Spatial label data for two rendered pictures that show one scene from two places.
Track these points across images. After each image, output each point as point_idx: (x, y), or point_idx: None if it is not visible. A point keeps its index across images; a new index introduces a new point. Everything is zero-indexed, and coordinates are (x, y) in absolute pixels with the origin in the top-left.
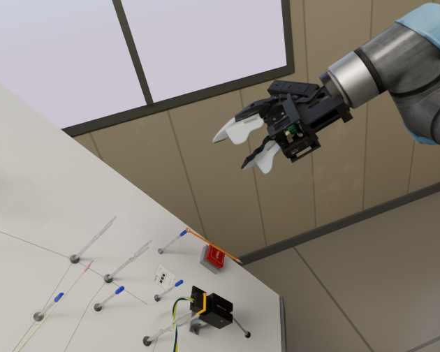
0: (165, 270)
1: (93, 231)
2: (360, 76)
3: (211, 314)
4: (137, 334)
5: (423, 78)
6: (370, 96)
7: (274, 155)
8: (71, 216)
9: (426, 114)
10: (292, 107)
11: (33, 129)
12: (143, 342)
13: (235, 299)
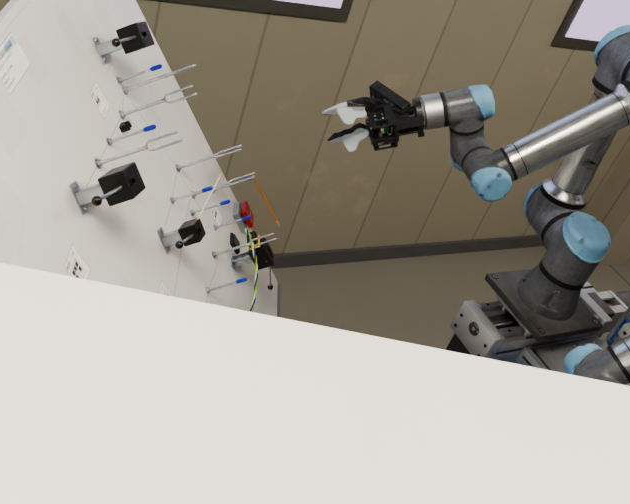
0: (216, 208)
1: (181, 149)
2: (438, 112)
3: (263, 252)
4: (209, 247)
5: (469, 128)
6: (438, 126)
7: (360, 140)
8: (170, 129)
9: (463, 150)
10: (392, 113)
11: None
12: (212, 254)
13: (252, 262)
